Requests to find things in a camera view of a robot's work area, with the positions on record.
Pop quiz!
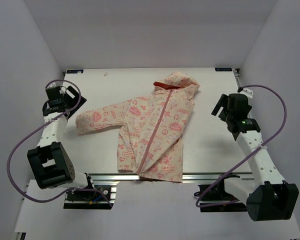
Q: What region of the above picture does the pink and cream printed jacket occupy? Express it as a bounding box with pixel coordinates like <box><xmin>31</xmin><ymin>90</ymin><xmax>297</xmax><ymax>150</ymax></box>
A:
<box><xmin>75</xmin><ymin>71</ymin><xmax>200</xmax><ymax>183</ymax></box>

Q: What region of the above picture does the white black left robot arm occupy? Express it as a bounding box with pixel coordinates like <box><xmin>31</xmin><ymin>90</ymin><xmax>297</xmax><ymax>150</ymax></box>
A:
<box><xmin>27</xmin><ymin>86</ymin><xmax>96</xmax><ymax>200</ymax></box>

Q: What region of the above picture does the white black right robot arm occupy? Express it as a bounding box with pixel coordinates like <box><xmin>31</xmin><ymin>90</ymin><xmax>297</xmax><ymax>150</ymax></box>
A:
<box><xmin>212</xmin><ymin>93</ymin><xmax>299</xmax><ymax>222</ymax></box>

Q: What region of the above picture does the blue label sticker left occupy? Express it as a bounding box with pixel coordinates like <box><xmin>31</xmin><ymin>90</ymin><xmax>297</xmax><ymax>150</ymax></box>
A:
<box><xmin>66</xmin><ymin>69</ymin><xmax>84</xmax><ymax>75</ymax></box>

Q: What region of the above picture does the blue label sticker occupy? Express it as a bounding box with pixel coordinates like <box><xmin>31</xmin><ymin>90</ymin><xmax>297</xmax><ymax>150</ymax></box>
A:
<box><xmin>214</xmin><ymin>67</ymin><xmax>233</xmax><ymax>72</ymax></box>
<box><xmin>66</xmin><ymin>69</ymin><xmax>84</xmax><ymax>75</ymax></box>

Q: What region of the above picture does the blue label sticker right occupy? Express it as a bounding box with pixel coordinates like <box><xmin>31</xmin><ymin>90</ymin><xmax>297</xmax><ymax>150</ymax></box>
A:
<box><xmin>214</xmin><ymin>67</ymin><xmax>233</xmax><ymax>72</ymax></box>

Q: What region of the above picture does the aluminium table edge rail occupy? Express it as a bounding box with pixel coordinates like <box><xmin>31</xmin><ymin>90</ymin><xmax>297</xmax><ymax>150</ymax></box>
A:
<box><xmin>91</xmin><ymin>172</ymin><xmax>254</xmax><ymax>183</ymax></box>

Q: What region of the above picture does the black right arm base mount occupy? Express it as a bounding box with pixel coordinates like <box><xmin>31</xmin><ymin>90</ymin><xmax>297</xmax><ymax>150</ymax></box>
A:
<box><xmin>193</xmin><ymin>184</ymin><xmax>247</xmax><ymax>213</ymax></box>

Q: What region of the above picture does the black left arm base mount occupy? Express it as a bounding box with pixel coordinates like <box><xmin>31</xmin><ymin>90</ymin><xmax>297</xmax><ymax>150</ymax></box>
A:
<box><xmin>63</xmin><ymin>184</ymin><xmax>117</xmax><ymax>210</ymax></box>

